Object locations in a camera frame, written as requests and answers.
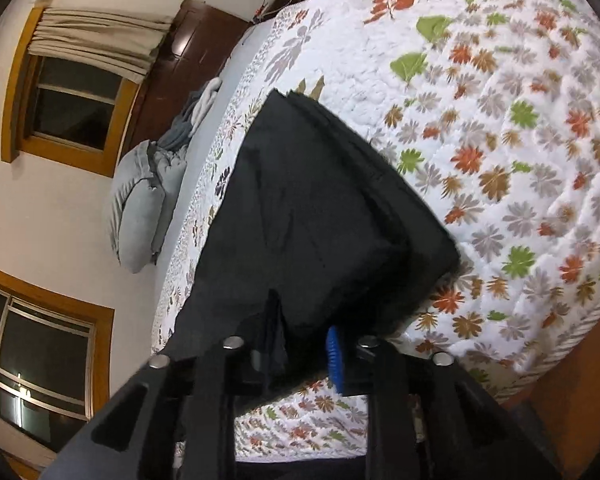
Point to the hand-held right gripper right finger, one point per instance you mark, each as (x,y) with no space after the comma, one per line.
(334,355)

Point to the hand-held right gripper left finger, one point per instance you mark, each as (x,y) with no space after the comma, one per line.
(215,390)

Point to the black pants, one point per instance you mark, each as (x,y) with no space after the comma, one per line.
(305,210)

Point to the large wood-framed window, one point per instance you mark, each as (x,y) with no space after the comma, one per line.
(40,350)

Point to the flat grey pillow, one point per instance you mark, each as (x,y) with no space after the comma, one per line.
(170,200)

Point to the large grey pillow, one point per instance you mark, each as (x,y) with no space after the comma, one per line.
(132,205)

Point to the grey crumpled clothes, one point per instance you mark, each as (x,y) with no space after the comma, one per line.
(180,127)

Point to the white crumpled cloth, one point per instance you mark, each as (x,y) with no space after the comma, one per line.
(205,102)

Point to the white floral quilt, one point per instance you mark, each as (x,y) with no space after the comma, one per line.
(480,85)

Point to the small wood-framed window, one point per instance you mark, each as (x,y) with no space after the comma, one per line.
(65,110)

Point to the dark wooden headboard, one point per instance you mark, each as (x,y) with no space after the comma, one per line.
(190,45)

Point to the beige curtain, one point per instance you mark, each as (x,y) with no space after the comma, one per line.
(100,42)

